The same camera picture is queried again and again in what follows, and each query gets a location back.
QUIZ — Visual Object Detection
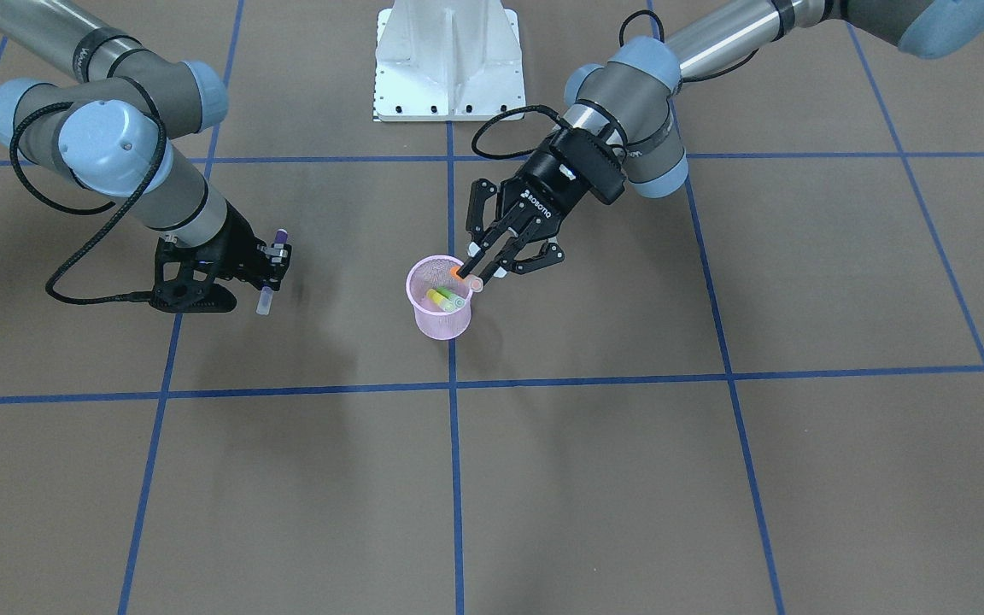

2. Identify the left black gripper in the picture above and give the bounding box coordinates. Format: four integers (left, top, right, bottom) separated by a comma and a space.
460, 150, 593, 284

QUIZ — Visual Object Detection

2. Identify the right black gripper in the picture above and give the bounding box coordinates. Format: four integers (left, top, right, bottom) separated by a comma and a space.
194, 202, 290, 292

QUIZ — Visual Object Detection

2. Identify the purple highlighter pen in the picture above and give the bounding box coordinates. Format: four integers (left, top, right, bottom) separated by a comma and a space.
256, 227, 290, 316

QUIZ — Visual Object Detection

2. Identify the yellow highlighter pen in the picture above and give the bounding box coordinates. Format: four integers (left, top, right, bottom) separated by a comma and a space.
425, 289, 454, 313

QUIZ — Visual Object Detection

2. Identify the green highlighter pen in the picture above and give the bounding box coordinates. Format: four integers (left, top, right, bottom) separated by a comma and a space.
437, 288, 467, 313

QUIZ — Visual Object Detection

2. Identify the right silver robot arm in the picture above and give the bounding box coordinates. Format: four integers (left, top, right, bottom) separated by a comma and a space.
0, 1, 290, 313

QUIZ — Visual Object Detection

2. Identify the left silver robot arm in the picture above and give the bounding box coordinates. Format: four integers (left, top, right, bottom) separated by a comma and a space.
450, 1, 984, 291

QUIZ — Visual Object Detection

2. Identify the pink plastic pen holder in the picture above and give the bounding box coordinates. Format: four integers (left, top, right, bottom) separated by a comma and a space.
405, 255, 475, 340

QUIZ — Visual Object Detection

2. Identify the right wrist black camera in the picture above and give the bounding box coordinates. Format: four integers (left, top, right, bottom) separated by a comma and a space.
147, 238, 237, 313

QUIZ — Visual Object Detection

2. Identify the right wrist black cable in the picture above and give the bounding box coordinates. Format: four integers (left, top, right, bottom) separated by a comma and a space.
10, 101, 170, 307

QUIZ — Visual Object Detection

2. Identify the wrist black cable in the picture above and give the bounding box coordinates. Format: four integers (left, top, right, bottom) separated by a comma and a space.
10, 101, 170, 307
471, 9, 758, 163

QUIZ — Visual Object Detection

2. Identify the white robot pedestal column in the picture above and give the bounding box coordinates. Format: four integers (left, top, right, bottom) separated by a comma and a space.
372, 1, 526, 122

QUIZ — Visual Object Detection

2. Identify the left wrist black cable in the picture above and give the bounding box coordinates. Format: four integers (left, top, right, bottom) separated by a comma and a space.
471, 9, 758, 163

